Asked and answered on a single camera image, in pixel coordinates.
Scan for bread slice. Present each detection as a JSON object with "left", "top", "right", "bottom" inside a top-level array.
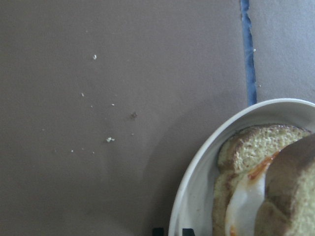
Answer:
[
  {"left": 254, "top": 134, "right": 315, "bottom": 236},
  {"left": 212, "top": 124, "right": 312, "bottom": 236}
]

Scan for fried egg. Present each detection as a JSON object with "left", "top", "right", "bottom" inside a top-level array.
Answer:
[{"left": 224, "top": 151, "right": 279, "bottom": 236}]

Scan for white round plate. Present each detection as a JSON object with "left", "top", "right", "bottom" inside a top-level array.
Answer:
[{"left": 168, "top": 98, "right": 315, "bottom": 236}]

